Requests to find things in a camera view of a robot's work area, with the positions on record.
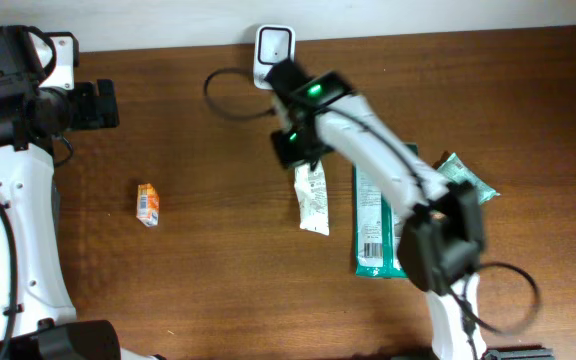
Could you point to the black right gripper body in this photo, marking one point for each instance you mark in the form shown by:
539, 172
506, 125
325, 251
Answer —
297, 148

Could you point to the white cream tube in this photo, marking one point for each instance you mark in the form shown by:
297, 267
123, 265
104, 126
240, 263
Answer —
311, 191

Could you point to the green 3M wipes pack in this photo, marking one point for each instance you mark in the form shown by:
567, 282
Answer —
377, 231

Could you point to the mint green wipes packet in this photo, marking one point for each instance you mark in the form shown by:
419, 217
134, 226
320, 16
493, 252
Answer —
455, 170

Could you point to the orange tissue packet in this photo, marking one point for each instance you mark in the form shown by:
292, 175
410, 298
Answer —
148, 206

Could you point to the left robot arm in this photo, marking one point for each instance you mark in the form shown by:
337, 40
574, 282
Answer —
40, 102

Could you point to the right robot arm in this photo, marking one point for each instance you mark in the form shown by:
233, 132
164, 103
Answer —
442, 234

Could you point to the white barcode scanner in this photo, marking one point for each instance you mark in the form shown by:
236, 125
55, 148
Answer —
273, 44

